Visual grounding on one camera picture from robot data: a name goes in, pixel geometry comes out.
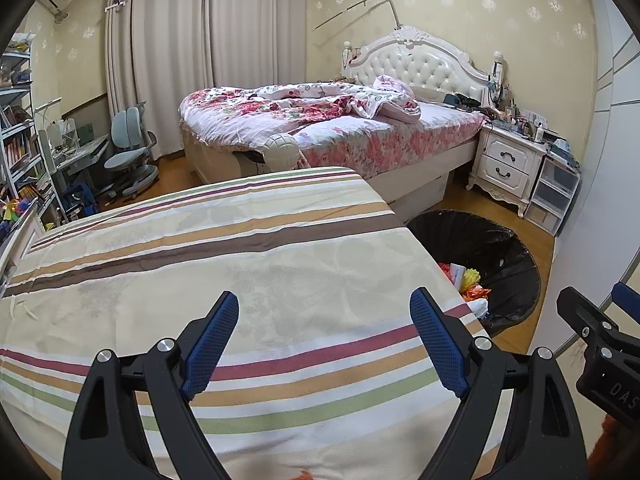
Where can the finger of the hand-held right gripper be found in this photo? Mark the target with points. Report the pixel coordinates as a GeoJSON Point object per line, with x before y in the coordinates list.
{"type": "Point", "coordinates": [582, 312]}
{"type": "Point", "coordinates": [629, 302]}

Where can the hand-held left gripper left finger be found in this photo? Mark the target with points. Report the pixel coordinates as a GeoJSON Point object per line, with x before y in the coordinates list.
{"type": "Point", "coordinates": [210, 345]}

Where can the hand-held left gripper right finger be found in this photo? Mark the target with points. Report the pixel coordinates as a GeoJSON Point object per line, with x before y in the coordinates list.
{"type": "Point", "coordinates": [440, 345]}

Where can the yellow foam net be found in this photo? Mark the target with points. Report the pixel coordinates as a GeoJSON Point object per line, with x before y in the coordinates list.
{"type": "Point", "coordinates": [470, 277]}

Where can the red foam net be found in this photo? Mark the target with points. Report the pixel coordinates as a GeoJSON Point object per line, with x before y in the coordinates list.
{"type": "Point", "coordinates": [456, 272]}

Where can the black-lined trash bin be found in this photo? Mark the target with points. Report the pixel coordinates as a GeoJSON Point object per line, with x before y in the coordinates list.
{"type": "Point", "coordinates": [510, 265]}

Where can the person's right forearm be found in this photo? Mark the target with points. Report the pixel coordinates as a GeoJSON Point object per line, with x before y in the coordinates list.
{"type": "Point", "coordinates": [617, 447]}

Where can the clear plastic drawer unit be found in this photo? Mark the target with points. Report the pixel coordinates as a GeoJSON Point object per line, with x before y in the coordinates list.
{"type": "Point", "coordinates": [550, 190]}

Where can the white wardrobe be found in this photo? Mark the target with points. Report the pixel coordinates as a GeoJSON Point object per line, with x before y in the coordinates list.
{"type": "Point", "coordinates": [605, 160]}

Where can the cardboard boxes under bed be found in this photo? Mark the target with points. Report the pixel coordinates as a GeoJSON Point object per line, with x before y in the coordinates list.
{"type": "Point", "coordinates": [420, 192]}

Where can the white nightstand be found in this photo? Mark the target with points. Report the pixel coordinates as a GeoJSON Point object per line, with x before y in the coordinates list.
{"type": "Point", "coordinates": [505, 160]}

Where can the blue storage basket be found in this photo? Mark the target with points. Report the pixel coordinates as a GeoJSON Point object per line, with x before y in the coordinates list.
{"type": "Point", "coordinates": [80, 202]}

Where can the cluster of small bottles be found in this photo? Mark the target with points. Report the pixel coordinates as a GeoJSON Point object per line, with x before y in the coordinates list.
{"type": "Point", "coordinates": [515, 122]}

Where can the floral bed sheet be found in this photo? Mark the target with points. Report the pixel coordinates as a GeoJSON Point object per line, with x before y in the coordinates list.
{"type": "Point", "coordinates": [400, 140]}

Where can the grey desk chair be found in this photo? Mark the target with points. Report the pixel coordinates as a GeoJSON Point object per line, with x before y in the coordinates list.
{"type": "Point", "coordinates": [125, 130]}

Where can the grey study desk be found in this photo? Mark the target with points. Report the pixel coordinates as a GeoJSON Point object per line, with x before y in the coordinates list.
{"type": "Point", "coordinates": [80, 152]}

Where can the dark clothing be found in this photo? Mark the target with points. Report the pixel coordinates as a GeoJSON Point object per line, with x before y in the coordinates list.
{"type": "Point", "coordinates": [462, 100]}

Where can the floral quilt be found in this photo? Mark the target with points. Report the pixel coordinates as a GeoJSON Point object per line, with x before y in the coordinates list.
{"type": "Point", "coordinates": [300, 105]}

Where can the metal bookshelf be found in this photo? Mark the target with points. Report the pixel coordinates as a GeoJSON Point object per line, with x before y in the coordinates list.
{"type": "Point", "coordinates": [20, 150]}

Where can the white bed with tufted headboard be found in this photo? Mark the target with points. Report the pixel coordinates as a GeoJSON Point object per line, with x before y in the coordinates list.
{"type": "Point", "coordinates": [425, 65]}

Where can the beige curtain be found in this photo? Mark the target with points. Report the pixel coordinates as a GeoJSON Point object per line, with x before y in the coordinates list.
{"type": "Point", "coordinates": [255, 20]}
{"type": "Point", "coordinates": [160, 60]}

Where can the thin metal rod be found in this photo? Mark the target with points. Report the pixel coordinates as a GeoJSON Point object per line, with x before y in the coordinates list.
{"type": "Point", "coordinates": [360, 7]}

